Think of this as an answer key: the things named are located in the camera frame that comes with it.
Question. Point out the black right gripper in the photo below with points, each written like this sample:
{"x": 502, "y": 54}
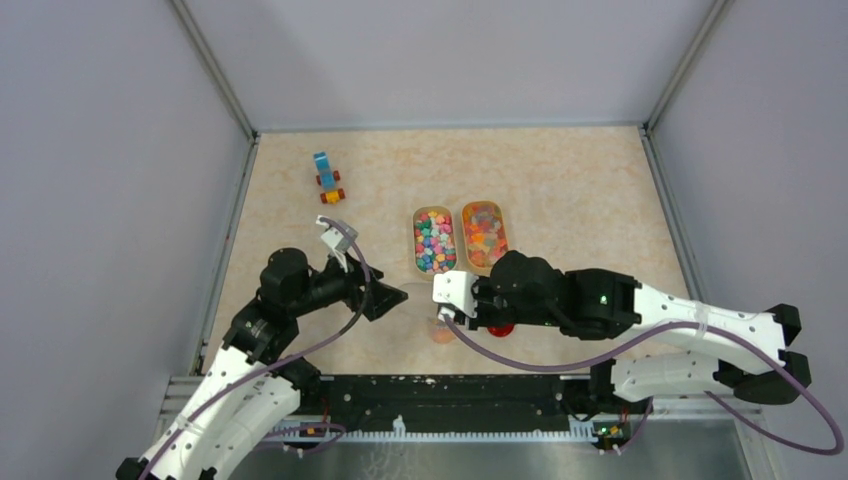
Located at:
{"x": 481, "y": 321}

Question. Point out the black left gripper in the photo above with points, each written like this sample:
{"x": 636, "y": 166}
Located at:
{"x": 377, "y": 296}

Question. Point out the clear plastic scoop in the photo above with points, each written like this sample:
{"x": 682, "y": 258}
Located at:
{"x": 418, "y": 305}

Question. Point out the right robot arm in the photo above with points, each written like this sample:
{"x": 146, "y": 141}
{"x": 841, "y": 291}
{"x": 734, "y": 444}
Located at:
{"x": 722, "y": 351}

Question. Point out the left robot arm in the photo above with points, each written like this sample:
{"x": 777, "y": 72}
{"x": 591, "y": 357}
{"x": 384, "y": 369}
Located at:
{"x": 251, "y": 385}

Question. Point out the beige tray translucent candies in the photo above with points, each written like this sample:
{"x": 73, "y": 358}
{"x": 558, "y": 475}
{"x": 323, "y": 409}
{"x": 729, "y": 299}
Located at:
{"x": 484, "y": 234}

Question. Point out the beige tray opaque candies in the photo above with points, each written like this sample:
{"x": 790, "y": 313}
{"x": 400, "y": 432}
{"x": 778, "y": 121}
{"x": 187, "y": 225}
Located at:
{"x": 434, "y": 243}

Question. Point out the red jar lid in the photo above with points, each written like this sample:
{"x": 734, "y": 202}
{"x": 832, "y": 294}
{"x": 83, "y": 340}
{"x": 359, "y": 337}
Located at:
{"x": 501, "y": 331}

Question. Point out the clear plastic jar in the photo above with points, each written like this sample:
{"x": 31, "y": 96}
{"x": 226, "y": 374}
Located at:
{"x": 438, "y": 330}

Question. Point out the blue toy car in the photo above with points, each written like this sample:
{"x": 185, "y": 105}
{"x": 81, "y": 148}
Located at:
{"x": 328, "y": 178}

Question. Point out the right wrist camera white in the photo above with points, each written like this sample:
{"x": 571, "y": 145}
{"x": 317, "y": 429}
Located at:
{"x": 454, "y": 292}

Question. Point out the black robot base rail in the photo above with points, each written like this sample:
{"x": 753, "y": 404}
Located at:
{"x": 461, "y": 403}

